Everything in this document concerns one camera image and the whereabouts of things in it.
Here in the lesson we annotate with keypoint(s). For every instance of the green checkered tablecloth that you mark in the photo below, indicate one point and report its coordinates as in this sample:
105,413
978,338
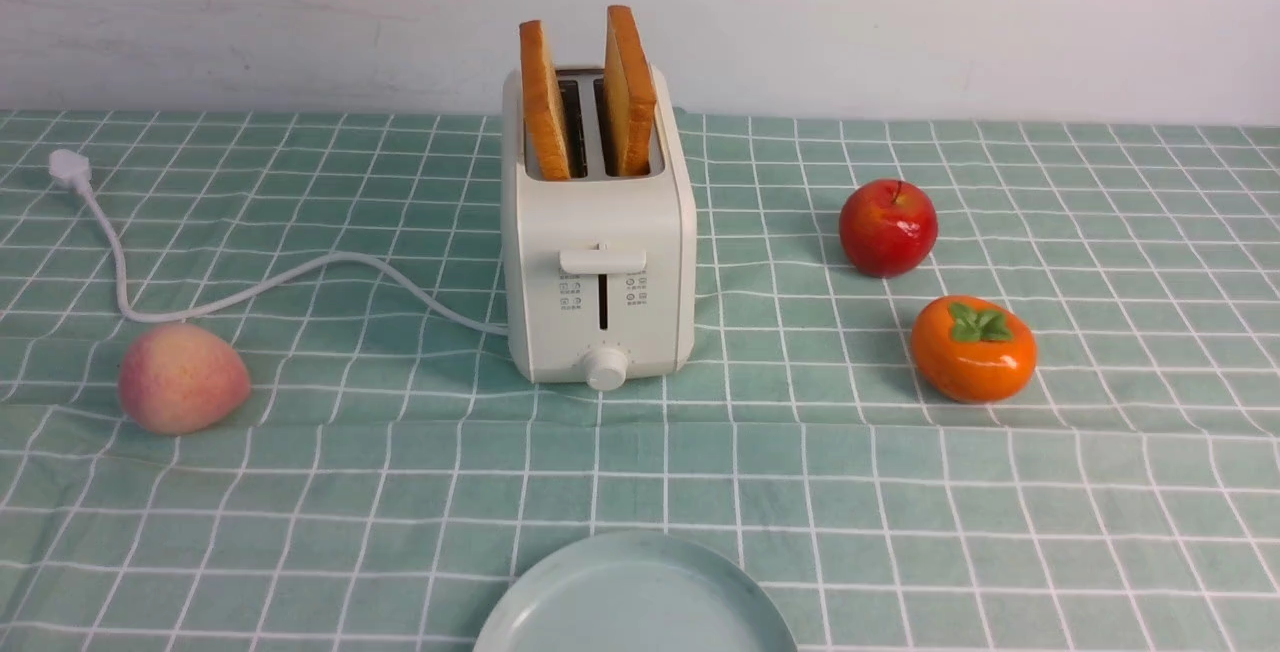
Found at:
392,473

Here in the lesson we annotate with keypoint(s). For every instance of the pink peach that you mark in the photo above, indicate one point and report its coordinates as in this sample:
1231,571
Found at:
178,378

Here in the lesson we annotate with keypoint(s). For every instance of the white two-slot toaster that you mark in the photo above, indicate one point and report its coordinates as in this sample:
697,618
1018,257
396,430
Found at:
600,269

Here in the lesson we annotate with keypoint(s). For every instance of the toast slice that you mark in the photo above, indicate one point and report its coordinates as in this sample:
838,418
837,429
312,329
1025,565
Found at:
543,103
629,93

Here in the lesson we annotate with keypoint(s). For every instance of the pale green plate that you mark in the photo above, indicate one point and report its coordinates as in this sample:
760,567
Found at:
635,591

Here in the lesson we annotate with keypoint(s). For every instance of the orange persimmon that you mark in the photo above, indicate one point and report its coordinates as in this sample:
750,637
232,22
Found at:
971,350

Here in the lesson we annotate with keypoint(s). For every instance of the red apple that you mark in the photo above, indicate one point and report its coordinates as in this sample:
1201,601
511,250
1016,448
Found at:
887,227

